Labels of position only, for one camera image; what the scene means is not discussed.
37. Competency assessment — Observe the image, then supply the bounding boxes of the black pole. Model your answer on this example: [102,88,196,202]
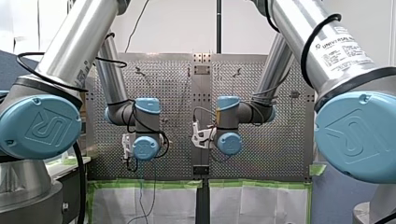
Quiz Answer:
[216,0,223,55]

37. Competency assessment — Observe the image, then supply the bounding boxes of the grey board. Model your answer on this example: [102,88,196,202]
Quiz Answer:
[310,161,379,224]

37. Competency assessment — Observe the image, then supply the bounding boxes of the blue cable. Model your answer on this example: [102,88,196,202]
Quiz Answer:
[126,160,158,224]

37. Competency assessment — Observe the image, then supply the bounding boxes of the thin black wall cable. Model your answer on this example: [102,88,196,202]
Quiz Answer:
[123,0,150,54]

